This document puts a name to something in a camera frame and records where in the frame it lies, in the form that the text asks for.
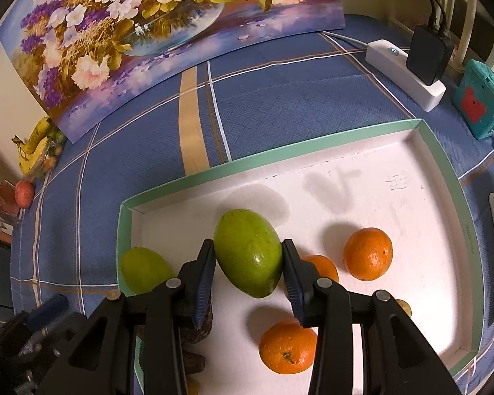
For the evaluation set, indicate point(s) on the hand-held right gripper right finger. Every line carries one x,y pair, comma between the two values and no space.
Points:
294,292

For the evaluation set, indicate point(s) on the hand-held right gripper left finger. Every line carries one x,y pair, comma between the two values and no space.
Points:
203,292

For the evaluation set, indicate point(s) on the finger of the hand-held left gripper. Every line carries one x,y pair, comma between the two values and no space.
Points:
51,306

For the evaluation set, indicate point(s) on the orange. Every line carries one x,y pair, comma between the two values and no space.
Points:
368,254
323,265
284,349

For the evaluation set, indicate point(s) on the large green mango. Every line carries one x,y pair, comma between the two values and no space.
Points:
247,263

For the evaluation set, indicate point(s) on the small green mango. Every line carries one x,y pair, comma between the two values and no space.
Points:
144,273

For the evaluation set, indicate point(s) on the small tan round fruit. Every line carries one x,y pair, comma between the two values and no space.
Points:
403,307

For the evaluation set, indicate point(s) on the white tray with teal rim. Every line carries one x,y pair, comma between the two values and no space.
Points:
395,173

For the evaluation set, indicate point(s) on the clear pack of small fruits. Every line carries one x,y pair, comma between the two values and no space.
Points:
54,152

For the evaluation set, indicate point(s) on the red peach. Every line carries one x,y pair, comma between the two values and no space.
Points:
24,194

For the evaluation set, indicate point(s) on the yellow banana bunch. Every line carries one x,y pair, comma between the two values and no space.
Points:
35,140

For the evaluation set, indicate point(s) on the white power strip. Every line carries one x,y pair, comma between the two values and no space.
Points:
387,59

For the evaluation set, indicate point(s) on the teal plastic box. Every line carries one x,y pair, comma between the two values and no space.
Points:
485,103

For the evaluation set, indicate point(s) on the floral painting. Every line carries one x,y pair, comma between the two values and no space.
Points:
148,28

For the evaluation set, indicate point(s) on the black power adapter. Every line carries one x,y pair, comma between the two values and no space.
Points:
428,53

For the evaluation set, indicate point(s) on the white chair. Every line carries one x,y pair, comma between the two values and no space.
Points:
470,16

